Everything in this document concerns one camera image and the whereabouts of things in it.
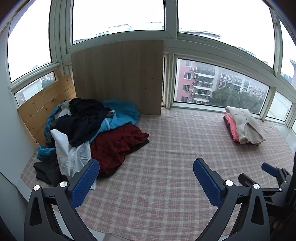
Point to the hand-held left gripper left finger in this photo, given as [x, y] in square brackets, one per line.
[85, 185]

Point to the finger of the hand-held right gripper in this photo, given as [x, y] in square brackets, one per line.
[269, 169]
[245, 179]

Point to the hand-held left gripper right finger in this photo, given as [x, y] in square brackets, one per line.
[208, 183]

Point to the white shirt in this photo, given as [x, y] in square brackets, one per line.
[62, 153]

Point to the dark grey garment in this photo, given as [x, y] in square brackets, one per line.
[46, 171]

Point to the dark red garment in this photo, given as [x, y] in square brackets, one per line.
[115, 148]

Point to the folded pink garment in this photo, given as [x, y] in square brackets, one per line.
[232, 129]

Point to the green trees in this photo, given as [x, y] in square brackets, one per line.
[235, 99]

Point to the bright blue garment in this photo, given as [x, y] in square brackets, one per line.
[120, 113]

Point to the pine plank board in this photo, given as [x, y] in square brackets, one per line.
[46, 104]

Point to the wood-grain panel board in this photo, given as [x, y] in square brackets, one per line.
[115, 76]

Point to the white window frame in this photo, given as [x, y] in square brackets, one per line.
[171, 23]

